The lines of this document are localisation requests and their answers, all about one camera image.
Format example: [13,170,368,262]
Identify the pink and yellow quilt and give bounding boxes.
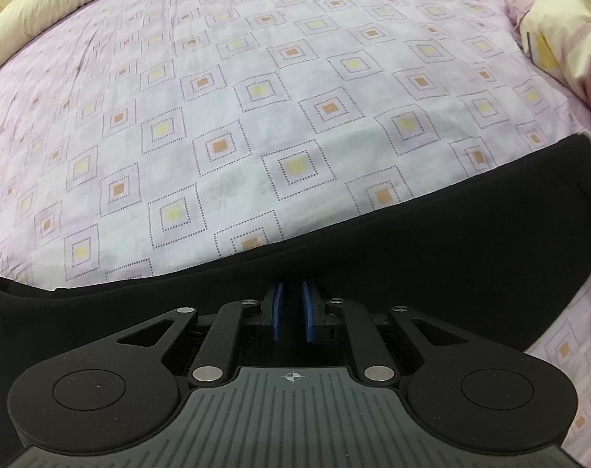
[504,0,591,137]

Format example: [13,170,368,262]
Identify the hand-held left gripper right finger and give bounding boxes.
[301,281,472,384]

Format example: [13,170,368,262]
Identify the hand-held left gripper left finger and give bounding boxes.
[116,281,285,384]

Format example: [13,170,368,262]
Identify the black pants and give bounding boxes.
[0,133,591,468]

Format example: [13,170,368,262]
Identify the cream pillow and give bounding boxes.
[0,0,165,83]

